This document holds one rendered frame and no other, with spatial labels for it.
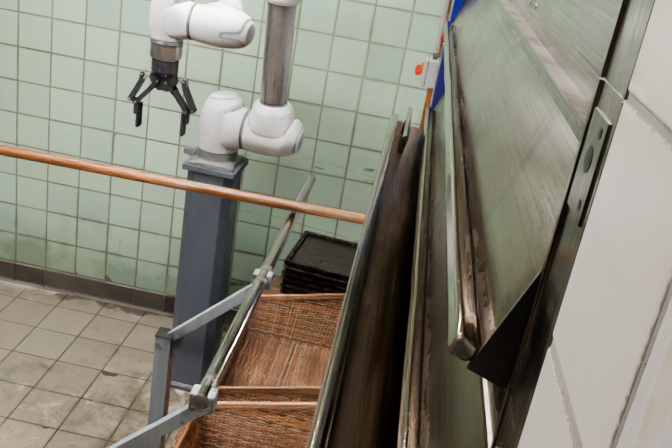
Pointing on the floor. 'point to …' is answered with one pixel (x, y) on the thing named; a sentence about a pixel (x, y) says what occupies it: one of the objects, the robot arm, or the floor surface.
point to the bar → (160, 388)
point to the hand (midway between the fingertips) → (160, 126)
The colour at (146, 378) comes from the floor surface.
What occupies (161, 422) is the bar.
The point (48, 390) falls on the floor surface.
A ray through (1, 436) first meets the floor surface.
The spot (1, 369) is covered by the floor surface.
